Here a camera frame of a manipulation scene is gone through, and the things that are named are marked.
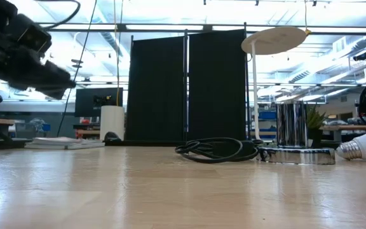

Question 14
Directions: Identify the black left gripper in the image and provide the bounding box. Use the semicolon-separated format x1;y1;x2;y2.
0;31;78;101

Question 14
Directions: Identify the black monitor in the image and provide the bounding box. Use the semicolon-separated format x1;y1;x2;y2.
74;87;124;118

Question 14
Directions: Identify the black folding screen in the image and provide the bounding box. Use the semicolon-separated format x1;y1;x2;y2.
125;29;249;143

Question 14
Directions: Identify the blue storage bin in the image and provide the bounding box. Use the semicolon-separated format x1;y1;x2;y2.
258;110;278;121

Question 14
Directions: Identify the white tripod stand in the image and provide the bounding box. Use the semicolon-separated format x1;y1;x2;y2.
241;26;308;141

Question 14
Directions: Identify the potted green succulent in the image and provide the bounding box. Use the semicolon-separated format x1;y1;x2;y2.
306;104;329;149

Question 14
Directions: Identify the wooden workbench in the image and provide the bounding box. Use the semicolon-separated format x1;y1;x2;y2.
321;125;366;142

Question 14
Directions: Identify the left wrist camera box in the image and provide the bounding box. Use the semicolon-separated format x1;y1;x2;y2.
6;14;53;55

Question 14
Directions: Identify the black aluminium frame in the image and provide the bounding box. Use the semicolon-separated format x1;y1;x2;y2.
0;137;366;154

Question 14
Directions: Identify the black frame clamp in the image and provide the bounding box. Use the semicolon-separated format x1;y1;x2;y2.
103;131;123;143

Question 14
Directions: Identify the black lamp power cord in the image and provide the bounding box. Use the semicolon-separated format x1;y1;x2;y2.
175;137;265;165

